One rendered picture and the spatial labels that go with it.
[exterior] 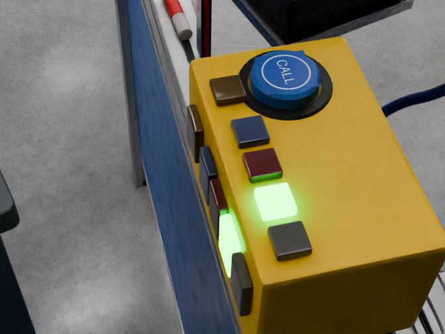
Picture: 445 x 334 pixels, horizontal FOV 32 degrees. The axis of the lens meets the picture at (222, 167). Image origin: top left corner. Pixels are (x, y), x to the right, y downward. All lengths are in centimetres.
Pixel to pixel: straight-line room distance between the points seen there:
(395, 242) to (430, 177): 145
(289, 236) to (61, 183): 142
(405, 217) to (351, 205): 3
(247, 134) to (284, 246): 7
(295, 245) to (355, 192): 5
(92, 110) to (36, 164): 20
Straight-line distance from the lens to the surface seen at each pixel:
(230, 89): 43
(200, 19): 73
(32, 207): 175
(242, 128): 41
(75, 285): 162
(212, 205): 42
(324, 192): 40
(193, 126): 44
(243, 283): 38
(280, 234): 37
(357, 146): 42
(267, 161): 40
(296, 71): 44
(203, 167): 43
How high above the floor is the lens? 139
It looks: 51 degrees down
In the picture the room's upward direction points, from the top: 2 degrees clockwise
